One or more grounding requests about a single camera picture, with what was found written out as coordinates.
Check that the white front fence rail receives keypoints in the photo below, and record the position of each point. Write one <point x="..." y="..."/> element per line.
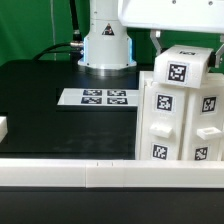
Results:
<point x="110" y="173"/>

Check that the white fence rail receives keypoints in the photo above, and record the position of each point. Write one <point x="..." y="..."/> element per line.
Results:
<point x="3" y="127"/>
<point x="110" y="173"/>

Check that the white tagged block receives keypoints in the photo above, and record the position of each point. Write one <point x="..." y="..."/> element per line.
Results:
<point x="182" y="65"/>

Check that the white cabinet body box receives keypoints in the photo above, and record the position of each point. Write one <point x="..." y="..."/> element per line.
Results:
<point x="146" y="78"/>

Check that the white left fence rail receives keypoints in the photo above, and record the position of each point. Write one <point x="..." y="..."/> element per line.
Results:
<point x="3" y="127"/>

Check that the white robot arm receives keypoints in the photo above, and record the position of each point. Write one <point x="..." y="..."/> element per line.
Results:
<point x="108" y="47"/>

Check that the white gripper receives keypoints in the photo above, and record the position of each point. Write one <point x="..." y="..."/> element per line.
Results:
<point x="206" y="16"/>

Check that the white flat tagged top panel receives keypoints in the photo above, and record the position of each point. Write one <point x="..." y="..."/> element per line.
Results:
<point x="98" y="97"/>

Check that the white small door part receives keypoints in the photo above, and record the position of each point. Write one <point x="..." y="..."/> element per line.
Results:
<point x="163" y="112"/>
<point x="204" y="121"/>

